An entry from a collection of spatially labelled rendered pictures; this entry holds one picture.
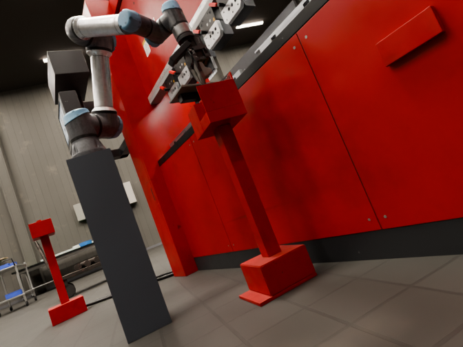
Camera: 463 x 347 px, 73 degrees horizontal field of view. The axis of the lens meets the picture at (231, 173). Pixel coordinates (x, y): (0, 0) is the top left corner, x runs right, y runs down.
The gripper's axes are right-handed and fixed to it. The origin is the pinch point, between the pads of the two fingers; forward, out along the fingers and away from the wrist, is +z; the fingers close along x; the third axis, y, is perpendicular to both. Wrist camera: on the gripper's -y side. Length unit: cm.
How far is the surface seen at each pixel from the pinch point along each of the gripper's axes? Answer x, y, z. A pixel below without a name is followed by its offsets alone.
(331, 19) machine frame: -40, 30, 9
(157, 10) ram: 70, 28, -85
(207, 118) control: -3.8, -6.2, 15.1
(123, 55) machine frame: 128, 10, -94
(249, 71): 1.0, 23.0, 0.7
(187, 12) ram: 41, 32, -60
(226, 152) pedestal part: 3.0, -2.4, 28.4
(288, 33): -23.8, 27.9, 1.2
